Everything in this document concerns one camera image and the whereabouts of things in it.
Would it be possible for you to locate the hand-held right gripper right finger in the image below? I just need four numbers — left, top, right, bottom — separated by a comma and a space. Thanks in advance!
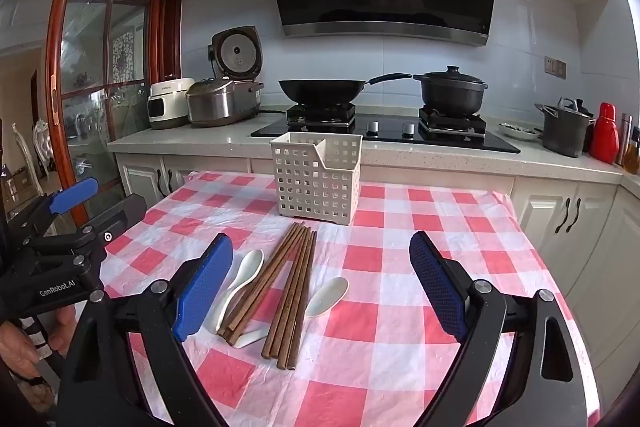
409, 231, 588, 427

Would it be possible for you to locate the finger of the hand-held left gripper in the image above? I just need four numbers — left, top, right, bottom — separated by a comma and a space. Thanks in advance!
75, 193, 147, 258
10, 178, 100, 233

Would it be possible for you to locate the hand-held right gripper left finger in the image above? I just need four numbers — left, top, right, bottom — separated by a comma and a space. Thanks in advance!
57, 232, 236, 427

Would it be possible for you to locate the white ceramic spoon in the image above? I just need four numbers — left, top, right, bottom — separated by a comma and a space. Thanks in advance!
234, 326, 271, 349
216, 249, 265, 335
304, 277, 349, 319

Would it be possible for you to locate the bundle of wooden chopsticks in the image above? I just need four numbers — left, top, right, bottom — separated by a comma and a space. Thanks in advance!
220, 221, 318, 370

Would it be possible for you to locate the white perforated plastic basket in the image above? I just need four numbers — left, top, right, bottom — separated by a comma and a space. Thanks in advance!
270, 132, 363, 224

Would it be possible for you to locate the person's left hand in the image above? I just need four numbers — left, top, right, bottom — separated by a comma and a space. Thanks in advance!
0, 305, 76, 379

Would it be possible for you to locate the red white checkered tablecloth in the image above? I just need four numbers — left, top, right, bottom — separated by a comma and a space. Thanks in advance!
97, 171, 601, 427

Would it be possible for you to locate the white ornate chair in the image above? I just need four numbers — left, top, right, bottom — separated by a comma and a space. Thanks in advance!
12, 119, 56, 192

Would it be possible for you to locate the small white kitchen appliance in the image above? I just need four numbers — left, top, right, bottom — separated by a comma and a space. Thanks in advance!
147, 78, 196, 130

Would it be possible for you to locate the speckled stone countertop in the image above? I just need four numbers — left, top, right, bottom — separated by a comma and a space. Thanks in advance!
106, 107, 640, 185

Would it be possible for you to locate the black glass gas cooktop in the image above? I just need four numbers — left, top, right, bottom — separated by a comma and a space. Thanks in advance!
250, 104, 522, 154

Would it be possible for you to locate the wooden framed glass door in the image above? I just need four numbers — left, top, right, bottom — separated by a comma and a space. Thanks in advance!
42, 0, 183, 228

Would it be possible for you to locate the plate with food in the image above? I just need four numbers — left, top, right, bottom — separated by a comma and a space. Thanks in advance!
498, 121, 543, 142

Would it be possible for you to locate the black lidded cooking pot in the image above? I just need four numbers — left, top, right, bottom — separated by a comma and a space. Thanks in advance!
412, 66, 489, 118

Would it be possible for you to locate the open silver rice cooker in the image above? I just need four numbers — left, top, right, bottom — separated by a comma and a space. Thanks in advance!
207, 25, 265, 112

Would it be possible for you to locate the grey lidded stockpot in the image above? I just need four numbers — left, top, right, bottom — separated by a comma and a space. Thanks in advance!
534, 97, 596, 158

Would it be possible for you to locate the red thermos flask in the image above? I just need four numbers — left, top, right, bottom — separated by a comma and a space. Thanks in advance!
589, 102, 621, 164

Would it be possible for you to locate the black wok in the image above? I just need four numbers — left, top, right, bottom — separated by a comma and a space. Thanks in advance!
278, 73, 413, 105

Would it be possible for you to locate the oil bottle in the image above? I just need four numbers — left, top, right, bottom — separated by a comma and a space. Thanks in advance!
624, 126, 640, 175

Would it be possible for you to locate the steel bottle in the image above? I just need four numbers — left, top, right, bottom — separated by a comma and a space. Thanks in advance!
616, 113, 633, 166

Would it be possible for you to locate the brown wall outlet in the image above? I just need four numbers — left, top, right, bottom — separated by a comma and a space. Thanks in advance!
544, 55, 567, 80

